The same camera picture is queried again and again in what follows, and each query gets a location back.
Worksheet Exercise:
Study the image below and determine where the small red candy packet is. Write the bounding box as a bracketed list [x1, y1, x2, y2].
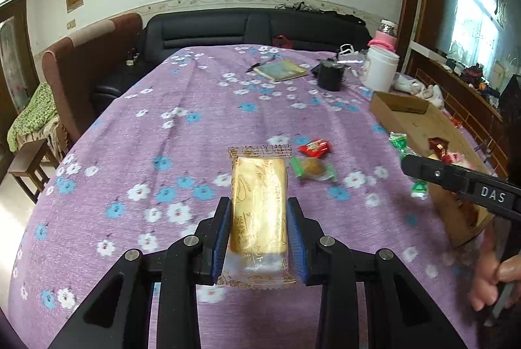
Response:
[298, 138, 332, 159]

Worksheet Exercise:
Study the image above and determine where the wooden cabinet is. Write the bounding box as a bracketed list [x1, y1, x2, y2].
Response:
[407, 41, 509, 170]

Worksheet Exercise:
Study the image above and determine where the black sofa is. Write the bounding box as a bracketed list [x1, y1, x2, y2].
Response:
[92, 9, 373, 105]

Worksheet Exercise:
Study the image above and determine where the black cylindrical container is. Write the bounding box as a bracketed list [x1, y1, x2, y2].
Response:
[317, 60, 346, 92]

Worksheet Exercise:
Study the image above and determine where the dark jacket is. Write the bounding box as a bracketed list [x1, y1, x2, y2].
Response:
[326, 9, 367, 28]

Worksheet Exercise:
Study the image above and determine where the wooden stool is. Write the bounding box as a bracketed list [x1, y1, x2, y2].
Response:
[8, 137, 62, 205]

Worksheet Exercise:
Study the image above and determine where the wooden door with glass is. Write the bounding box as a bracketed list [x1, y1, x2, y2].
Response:
[0, 0, 41, 117]

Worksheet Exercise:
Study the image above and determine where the green wrapped pastry packet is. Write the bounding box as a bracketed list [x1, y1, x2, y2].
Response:
[291, 157, 338, 182]

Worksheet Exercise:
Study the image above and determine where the white crumpled cloth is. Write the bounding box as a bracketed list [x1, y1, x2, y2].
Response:
[393, 73, 444, 109]

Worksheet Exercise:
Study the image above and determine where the yellow-green notebook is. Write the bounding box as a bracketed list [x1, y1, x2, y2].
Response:
[254, 60, 310, 83]

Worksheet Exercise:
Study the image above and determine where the white plastic jar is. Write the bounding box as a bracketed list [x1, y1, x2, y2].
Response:
[362, 47, 400, 93]

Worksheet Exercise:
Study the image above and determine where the bright window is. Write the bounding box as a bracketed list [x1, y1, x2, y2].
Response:
[450, 0, 509, 60]

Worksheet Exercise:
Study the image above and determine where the pink-collared glass jar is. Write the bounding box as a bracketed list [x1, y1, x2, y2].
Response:
[368, 19, 399, 52]

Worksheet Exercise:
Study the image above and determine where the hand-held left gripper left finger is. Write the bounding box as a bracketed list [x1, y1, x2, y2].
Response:
[48, 196, 232, 349]

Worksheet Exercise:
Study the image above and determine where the clear plastic cup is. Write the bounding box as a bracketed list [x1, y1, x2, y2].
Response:
[337, 43, 367, 62]

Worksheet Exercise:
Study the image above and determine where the green patterned cloth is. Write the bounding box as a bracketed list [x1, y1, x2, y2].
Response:
[7, 82, 60, 154]

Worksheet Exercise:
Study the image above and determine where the golden cake packet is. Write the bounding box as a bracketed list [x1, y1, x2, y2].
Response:
[220, 144, 298, 288]

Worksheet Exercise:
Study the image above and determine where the green white candy packet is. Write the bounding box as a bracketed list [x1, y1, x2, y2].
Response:
[388, 132, 431, 200]

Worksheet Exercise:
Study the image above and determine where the pile of assorted snack packets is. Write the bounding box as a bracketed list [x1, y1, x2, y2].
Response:
[427, 136, 467, 166]

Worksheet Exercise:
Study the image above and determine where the brown armchair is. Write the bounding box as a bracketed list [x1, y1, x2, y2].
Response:
[43, 13, 143, 146]

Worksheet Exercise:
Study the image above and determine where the dark red bag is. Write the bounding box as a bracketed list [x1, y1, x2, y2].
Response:
[462, 64, 495, 91]

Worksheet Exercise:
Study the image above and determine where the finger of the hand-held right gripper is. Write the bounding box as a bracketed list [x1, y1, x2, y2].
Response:
[401, 154, 473, 196]

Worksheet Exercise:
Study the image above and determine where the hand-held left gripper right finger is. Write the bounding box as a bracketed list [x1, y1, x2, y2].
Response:
[286, 196, 469, 349]

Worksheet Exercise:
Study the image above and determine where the person's right hand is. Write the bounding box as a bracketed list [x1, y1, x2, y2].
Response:
[468, 227, 521, 313]

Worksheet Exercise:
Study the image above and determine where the cardboard box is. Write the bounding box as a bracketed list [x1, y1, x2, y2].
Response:
[370, 90, 495, 248]

